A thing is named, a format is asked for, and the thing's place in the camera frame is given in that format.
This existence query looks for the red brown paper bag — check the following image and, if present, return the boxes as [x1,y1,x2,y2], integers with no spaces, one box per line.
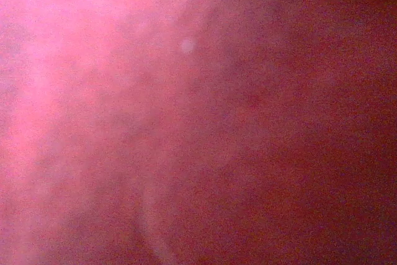
[1,0,396,264]

